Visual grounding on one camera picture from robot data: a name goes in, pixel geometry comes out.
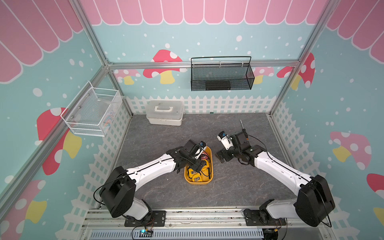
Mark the pink round tape measure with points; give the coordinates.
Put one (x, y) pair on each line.
(204, 157)

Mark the black orange screwdriver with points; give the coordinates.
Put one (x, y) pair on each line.
(241, 126)

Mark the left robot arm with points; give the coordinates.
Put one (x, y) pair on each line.
(118, 193)

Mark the yellow storage tray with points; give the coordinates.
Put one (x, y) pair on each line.
(206, 178)

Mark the yellow tape measure in tray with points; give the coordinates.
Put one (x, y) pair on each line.
(197, 179)

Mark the grey ribbed cable duct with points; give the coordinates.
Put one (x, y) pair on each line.
(181, 234)

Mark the white wire wall basket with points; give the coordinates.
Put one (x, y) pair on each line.
(93, 111)

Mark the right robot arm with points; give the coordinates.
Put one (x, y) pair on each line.
(313, 202)

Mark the white plastic toolbox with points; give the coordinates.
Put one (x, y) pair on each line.
(165, 112)

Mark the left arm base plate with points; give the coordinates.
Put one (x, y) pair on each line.
(151, 219)

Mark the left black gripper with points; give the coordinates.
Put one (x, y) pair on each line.
(198, 165)

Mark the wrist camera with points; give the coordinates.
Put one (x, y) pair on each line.
(201, 149)
(225, 140)

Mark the green led circuit board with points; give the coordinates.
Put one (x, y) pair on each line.
(146, 234)

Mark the yellow tape measure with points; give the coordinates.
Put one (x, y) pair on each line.
(193, 174)
(206, 168)
(197, 179)

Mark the black mesh wall basket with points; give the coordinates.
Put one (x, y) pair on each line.
(221, 73)

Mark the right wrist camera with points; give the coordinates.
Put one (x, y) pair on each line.
(225, 140)

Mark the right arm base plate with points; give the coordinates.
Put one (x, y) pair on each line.
(262, 218)

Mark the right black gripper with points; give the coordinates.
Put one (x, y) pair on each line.
(226, 157)

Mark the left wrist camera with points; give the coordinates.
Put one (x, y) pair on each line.
(201, 149)

